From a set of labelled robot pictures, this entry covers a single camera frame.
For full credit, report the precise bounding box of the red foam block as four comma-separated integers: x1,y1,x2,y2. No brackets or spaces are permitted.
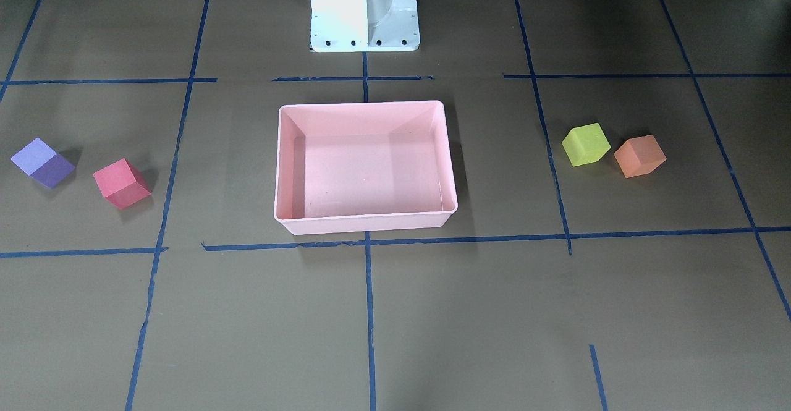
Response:
93,158,151,210

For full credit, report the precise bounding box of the pink plastic bin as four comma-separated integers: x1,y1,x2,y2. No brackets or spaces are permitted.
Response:
273,100,459,235

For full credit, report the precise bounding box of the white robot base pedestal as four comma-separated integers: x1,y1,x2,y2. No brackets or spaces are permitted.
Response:
309,0,421,53

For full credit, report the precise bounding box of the orange foam block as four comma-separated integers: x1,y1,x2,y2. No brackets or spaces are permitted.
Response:
615,135,667,178

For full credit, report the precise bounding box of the purple foam block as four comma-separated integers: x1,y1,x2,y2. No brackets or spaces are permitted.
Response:
9,138,75,189

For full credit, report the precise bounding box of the yellow-green foam block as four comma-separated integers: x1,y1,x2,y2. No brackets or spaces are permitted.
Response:
561,122,611,167

